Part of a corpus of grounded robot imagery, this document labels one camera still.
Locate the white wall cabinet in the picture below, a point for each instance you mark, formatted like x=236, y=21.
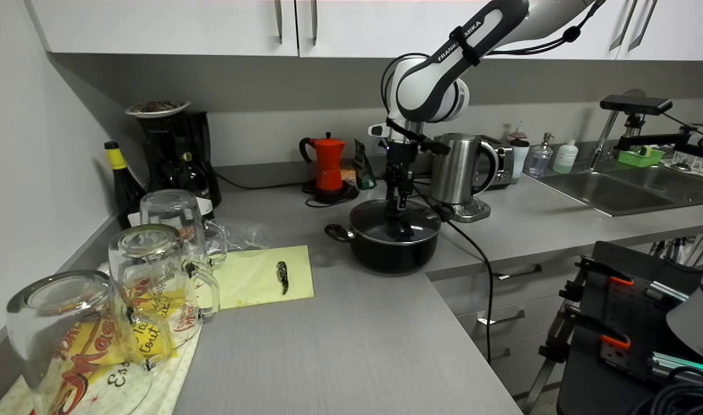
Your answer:
x=184, y=29

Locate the dark wine bottle yellow cap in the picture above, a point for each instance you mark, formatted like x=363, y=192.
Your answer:
x=124, y=187

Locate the white bottle with black cap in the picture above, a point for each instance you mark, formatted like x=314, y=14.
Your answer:
x=518, y=155

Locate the red moka pot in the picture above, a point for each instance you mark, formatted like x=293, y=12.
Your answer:
x=328, y=164

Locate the small dark folding corkscrew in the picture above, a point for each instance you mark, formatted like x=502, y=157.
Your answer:
x=282, y=276

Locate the steel electric kettle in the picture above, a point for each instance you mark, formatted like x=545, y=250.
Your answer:
x=455, y=170

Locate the green sponge tray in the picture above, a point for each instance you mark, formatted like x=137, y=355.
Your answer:
x=639, y=158

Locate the clear soap dispenser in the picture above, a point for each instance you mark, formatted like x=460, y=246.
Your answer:
x=539, y=158

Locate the large clear glass mug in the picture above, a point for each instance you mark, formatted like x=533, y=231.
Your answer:
x=69, y=340

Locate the dark coffee packet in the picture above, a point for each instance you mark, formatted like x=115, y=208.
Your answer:
x=364, y=170

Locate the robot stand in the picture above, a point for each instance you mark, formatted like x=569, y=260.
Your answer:
x=593, y=380

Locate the black cooking pot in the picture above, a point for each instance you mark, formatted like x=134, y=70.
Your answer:
x=395, y=258

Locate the black and orange clamp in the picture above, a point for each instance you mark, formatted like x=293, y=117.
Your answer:
x=593, y=337
x=605, y=279

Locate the cabinet door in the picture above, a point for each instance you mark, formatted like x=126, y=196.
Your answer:
x=357, y=29
x=155, y=26

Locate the printed dish towel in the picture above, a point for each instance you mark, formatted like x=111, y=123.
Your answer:
x=178, y=369

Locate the glass pot lid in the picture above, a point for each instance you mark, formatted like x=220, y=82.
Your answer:
x=386, y=222

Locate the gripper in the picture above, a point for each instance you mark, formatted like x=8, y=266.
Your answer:
x=402, y=154

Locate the black round hot plate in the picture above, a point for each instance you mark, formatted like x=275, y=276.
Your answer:
x=331, y=196

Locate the yellow notepad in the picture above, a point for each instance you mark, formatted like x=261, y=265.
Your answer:
x=253, y=276

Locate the black coffee maker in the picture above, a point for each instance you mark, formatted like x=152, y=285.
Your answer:
x=178, y=150

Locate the clear plastic bag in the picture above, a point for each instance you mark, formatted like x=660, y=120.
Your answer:
x=245, y=236

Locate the steel sink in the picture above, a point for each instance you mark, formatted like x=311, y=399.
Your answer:
x=622, y=193

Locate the pale green bottle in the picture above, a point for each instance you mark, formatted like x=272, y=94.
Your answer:
x=566, y=158

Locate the white plate with dark grounds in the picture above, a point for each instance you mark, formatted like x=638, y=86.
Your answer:
x=157, y=108

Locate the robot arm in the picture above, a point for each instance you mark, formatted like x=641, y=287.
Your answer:
x=438, y=86

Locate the camera on mount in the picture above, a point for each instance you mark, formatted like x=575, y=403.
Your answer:
x=637, y=105

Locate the steel tap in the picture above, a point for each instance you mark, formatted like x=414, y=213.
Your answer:
x=608, y=127

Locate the drawer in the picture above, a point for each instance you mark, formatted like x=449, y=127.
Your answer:
x=536, y=325
x=536, y=288
x=527, y=369

